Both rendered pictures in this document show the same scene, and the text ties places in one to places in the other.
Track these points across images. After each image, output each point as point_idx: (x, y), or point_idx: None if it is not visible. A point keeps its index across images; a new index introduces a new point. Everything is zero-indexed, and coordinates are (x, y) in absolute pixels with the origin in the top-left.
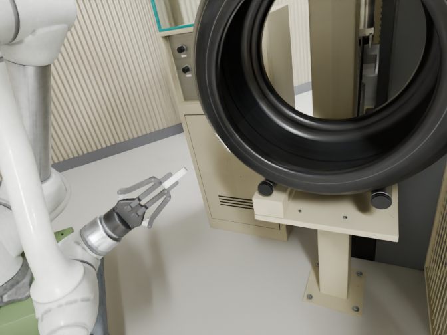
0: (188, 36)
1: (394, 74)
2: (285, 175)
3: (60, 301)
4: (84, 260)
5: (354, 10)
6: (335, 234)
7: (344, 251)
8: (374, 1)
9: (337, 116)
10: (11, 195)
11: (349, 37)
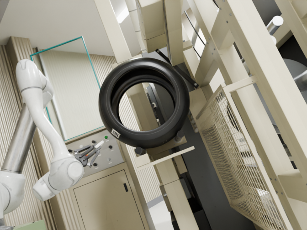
0: (74, 143)
1: None
2: (144, 133)
3: (69, 158)
4: None
5: (148, 100)
6: (182, 207)
7: (192, 218)
8: (154, 111)
9: None
10: (45, 125)
11: (150, 108)
